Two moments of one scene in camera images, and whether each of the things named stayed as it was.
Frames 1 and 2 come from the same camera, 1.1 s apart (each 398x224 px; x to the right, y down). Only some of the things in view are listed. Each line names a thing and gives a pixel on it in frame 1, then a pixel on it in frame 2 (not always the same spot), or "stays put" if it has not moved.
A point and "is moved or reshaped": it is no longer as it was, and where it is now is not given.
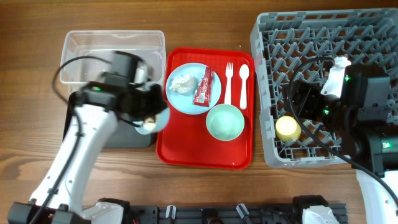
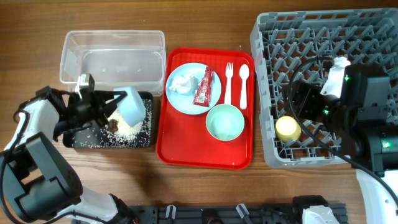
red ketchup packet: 202,96 stays put
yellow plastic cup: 288,129 stays put
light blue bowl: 162,121 is moved or reshaped
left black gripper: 161,106 -> 91,99
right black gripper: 299,89 stays put
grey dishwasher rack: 303,45 stays put
